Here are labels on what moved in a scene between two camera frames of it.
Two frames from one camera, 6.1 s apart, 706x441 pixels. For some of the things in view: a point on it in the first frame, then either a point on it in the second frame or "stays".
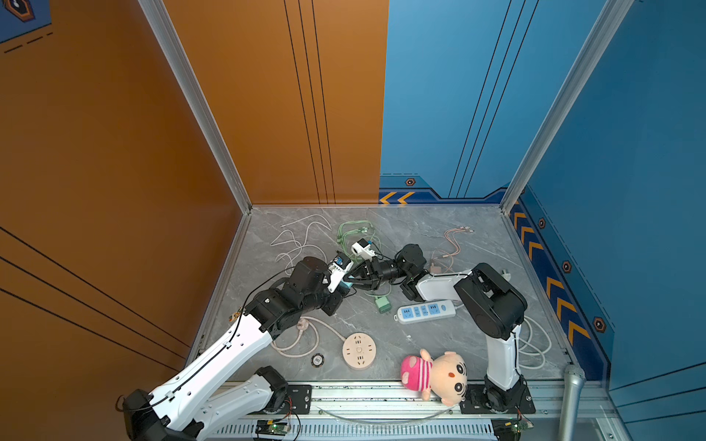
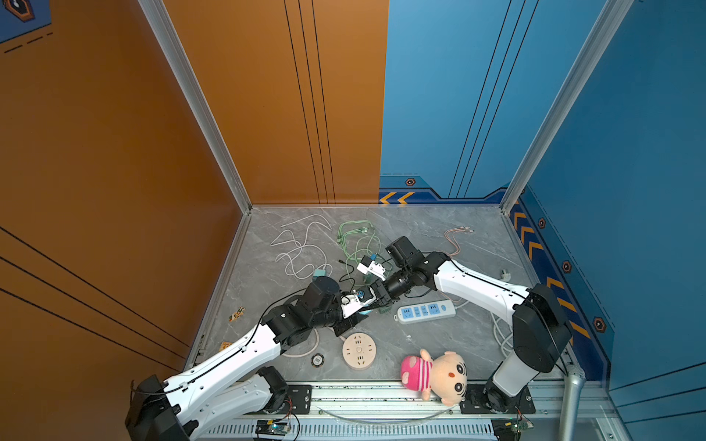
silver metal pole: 574,379 stays
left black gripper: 335,303 -> 348,322
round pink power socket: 358,350 stays
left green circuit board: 272,428 stays
